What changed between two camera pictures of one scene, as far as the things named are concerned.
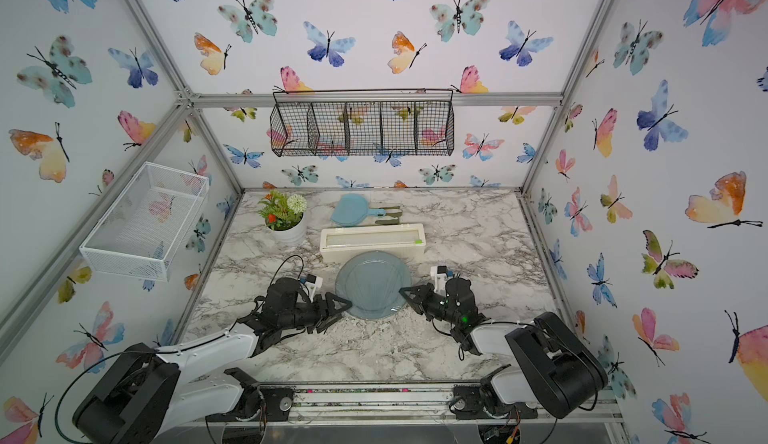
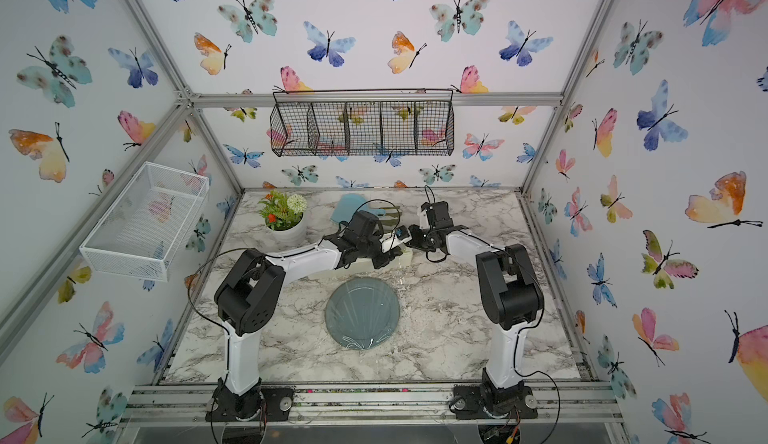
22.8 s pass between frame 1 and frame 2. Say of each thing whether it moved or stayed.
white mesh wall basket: stayed
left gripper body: moved
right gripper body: moved
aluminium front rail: stayed
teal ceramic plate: moved
